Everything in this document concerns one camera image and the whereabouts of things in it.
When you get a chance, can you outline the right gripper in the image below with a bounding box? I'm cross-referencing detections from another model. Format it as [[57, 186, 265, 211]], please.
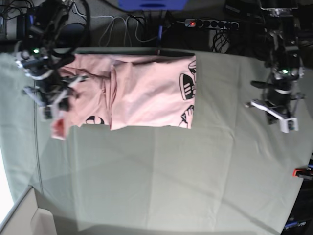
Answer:
[[22, 75, 89, 112]]

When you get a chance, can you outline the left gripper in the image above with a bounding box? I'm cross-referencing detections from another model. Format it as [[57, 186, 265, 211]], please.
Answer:
[[245, 93, 306, 124]]

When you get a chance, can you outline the pink t-shirt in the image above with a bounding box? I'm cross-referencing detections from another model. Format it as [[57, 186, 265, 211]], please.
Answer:
[[51, 54, 196, 140]]

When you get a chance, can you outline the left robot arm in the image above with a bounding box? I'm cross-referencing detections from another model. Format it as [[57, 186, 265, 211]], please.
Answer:
[[247, 0, 305, 125]]

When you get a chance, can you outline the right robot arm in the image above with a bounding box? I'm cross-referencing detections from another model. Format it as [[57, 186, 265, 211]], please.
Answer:
[[15, 0, 90, 111]]

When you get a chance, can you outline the round black stool base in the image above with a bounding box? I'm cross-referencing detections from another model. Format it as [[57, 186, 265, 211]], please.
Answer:
[[57, 23, 85, 48]]

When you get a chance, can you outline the right orange black clamp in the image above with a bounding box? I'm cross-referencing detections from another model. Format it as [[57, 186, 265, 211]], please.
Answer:
[[293, 164, 313, 180]]

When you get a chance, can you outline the orange black clamp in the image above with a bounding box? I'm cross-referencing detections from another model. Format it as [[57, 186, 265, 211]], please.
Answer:
[[155, 48, 161, 55], [293, 164, 313, 180]]

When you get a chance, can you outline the green table cloth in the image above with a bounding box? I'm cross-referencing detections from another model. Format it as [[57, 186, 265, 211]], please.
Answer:
[[0, 52, 313, 235]]

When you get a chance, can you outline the middle orange black clamp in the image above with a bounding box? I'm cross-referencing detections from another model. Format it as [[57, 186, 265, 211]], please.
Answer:
[[155, 48, 161, 55]]

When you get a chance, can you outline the black power strip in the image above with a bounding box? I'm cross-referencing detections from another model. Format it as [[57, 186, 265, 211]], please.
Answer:
[[184, 19, 240, 31]]

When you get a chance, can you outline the blue plastic box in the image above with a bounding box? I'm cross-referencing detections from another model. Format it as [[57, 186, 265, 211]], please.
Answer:
[[118, 0, 188, 11]]

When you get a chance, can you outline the beige cardboard box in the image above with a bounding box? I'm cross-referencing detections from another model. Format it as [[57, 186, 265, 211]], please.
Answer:
[[0, 186, 57, 235]]

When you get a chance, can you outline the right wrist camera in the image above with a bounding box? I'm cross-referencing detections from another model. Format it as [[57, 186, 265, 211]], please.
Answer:
[[40, 105, 60, 121]]

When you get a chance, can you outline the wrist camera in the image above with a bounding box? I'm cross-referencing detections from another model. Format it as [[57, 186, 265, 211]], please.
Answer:
[[279, 117, 299, 134], [40, 105, 60, 121]]

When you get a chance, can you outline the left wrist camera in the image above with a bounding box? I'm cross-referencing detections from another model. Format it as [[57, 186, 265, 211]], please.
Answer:
[[279, 117, 299, 134]]

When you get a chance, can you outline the white cable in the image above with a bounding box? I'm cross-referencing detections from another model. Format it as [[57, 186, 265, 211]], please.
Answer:
[[70, 0, 157, 47]]

